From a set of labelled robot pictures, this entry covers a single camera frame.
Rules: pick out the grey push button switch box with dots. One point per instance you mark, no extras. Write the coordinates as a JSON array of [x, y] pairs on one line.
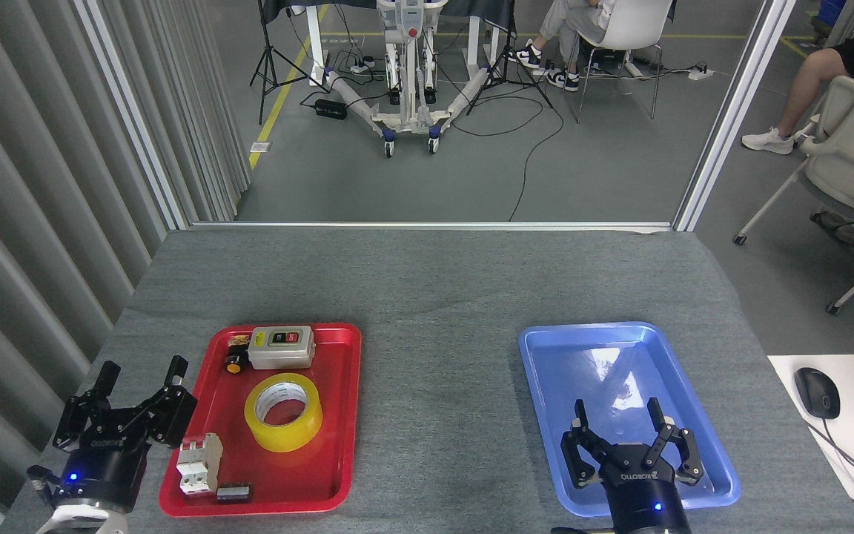
[[279, 357]]

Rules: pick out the black power adapter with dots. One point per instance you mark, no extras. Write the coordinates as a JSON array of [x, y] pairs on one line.
[[330, 109]]

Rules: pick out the white side desk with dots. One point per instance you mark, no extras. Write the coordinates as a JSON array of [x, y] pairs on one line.
[[853, 371]]

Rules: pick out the white wheeled stand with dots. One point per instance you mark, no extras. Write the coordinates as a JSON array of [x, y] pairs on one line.
[[412, 111]]

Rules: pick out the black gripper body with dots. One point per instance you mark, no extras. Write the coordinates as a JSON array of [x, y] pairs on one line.
[[642, 493], [104, 475]]

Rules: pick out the white circuit breaker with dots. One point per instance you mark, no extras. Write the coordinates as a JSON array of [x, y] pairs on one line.
[[197, 463]]

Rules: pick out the small black rectangular block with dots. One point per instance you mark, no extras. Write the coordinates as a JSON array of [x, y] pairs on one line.
[[234, 493]]

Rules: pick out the yellow tape roll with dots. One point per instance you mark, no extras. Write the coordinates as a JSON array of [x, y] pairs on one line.
[[286, 437]]

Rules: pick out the grey corrugated partition panel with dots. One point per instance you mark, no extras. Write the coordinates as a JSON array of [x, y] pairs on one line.
[[27, 185]]

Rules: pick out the white power strip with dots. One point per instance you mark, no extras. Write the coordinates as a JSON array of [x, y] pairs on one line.
[[701, 73], [360, 68]]

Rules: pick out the blue plastic tray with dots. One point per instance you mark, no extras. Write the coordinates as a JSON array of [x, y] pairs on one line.
[[568, 371]]

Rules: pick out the black computer mouse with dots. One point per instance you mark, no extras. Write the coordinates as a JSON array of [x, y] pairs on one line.
[[817, 393]]

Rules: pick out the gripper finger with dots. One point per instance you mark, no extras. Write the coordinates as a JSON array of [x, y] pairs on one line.
[[675, 445], [579, 452], [78, 419], [167, 415]]

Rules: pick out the silver frame post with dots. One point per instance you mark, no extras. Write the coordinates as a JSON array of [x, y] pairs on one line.
[[737, 111], [133, 111]]

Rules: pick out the black tripod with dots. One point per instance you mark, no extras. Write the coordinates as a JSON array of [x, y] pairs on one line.
[[506, 67], [271, 44]]

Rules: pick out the seated person with black-white shoes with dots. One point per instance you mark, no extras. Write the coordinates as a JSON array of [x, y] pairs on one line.
[[557, 22]]

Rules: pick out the silver frame rail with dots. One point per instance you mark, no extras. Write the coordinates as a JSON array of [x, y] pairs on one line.
[[397, 225]]

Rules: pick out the red plastic tray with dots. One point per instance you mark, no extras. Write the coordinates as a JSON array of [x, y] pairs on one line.
[[323, 460]]

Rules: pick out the grey felt table cover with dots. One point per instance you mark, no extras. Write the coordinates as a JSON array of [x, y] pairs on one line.
[[434, 297]]

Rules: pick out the blue bin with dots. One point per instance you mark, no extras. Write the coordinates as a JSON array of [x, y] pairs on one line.
[[832, 10]]

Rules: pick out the seated person with white shoes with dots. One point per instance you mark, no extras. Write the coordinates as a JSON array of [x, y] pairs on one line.
[[812, 81]]

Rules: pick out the white shell chair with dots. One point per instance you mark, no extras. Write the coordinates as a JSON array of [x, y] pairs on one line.
[[634, 22]]

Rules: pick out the white desk with black cloth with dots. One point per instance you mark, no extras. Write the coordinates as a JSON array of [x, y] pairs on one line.
[[315, 37]]

